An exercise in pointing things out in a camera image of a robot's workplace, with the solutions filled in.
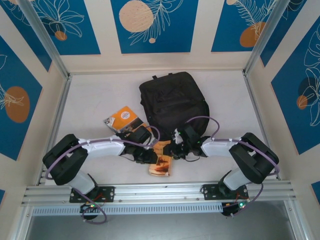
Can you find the orange paperback book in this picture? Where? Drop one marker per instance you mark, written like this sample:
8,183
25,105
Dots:
125,116

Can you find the black backpack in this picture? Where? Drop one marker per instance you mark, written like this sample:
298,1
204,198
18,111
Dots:
175,100

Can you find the sepia cover paperback book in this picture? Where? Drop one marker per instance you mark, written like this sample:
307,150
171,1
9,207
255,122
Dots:
161,166

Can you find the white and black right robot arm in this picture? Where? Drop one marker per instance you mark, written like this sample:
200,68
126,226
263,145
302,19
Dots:
220,148

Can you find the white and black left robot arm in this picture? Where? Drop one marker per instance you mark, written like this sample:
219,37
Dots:
105,148

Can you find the blue poster large peach circle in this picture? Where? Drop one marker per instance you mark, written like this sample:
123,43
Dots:
175,37

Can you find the blue poster orange circle flower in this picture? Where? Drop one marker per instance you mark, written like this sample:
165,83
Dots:
15,137
287,112

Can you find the blue poster white flower outline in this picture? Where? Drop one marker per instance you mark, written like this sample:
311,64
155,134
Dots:
82,45

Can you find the blue poster fern orange circle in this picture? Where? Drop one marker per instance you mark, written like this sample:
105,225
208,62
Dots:
225,25

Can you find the aluminium frame rail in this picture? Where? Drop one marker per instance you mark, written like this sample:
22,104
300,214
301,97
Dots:
155,192

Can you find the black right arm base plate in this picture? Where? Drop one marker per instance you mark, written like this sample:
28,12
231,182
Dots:
208,192

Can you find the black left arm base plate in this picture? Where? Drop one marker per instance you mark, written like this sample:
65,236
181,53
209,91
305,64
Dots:
110,193

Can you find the aluminium side rail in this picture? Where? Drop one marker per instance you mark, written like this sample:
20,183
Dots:
60,112
250,87

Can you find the aluminium corner post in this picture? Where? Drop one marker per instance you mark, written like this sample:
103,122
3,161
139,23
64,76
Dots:
265,37
45,40

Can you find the blue floral wall poster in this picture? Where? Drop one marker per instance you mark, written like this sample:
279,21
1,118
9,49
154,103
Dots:
287,37
30,45

